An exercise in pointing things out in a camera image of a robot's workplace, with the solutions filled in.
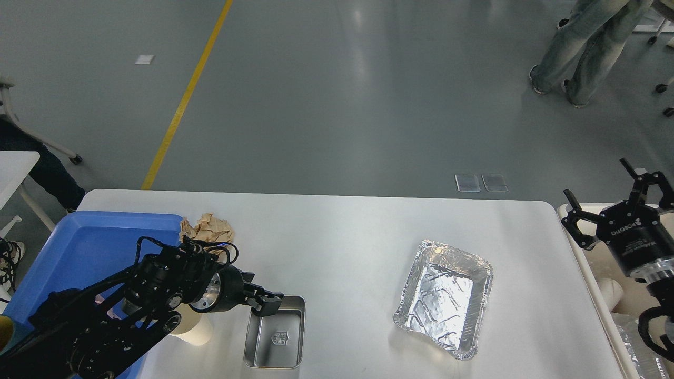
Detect blue plastic tray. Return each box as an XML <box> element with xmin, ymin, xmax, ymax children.
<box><xmin>0</xmin><ymin>211</ymin><xmax>185</xmax><ymax>379</ymax></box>

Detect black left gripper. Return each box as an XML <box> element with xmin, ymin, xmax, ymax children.
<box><xmin>192</xmin><ymin>265</ymin><xmax>284</xmax><ymax>317</ymax></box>

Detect crumpled brown paper ball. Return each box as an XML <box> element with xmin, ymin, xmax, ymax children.
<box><xmin>179</xmin><ymin>213</ymin><xmax>234</xmax><ymax>250</ymax></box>

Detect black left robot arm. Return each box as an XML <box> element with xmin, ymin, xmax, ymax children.
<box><xmin>2</xmin><ymin>236</ymin><xmax>284</xmax><ymax>378</ymax></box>

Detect teal cup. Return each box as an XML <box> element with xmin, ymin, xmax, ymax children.
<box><xmin>0</xmin><ymin>314</ymin><xmax>15</xmax><ymax>353</ymax></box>

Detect aluminium foil tray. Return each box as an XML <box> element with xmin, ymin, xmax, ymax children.
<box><xmin>392</xmin><ymin>240</ymin><xmax>494</xmax><ymax>361</ymax></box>

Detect foil tray in bin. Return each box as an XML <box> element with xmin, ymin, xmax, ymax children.
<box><xmin>611</xmin><ymin>313</ymin><xmax>669</xmax><ymax>378</ymax></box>

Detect white side table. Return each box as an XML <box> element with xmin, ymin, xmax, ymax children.
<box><xmin>1</xmin><ymin>151</ymin><xmax>55</xmax><ymax>232</ymax></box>

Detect white plastic bin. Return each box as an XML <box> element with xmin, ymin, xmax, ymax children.
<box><xmin>566</xmin><ymin>211</ymin><xmax>672</xmax><ymax>378</ymax></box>

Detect person in light jeans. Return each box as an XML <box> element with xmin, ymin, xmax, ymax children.
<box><xmin>529</xmin><ymin>1</ymin><xmax>653</xmax><ymax>108</ymax></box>

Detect cream paper cup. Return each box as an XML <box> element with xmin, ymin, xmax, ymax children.
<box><xmin>169</xmin><ymin>304</ymin><xmax>213</xmax><ymax>347</ymax></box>

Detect seated person leg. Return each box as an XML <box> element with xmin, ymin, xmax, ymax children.
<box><xmin>1</xmin><ymin>115</ymin><xmax>86</xmax><ymax>213</ymax></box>

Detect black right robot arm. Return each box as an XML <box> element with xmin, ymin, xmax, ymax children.
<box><xmin>561</xmin><ymin>158</ymin><xmax>673</xmax><ymax>361</ymax></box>

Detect pink plastic mug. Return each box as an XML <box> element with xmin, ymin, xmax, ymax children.
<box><xmin>95</xmin><ymin>295</ymin><xmax>127</xmax><ymax>320</ymax></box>

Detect stainless steel rectangular tray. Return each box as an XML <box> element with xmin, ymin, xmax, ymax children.
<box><xmin>244</xmin><ymin>295</ymin><xmax>306</xmax><ymax>370</ymax></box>

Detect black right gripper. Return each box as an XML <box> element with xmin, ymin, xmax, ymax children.
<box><xmin>561</xmin><ymin>158</ymin><xmax>674</xmax><ymax>277</ymax></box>

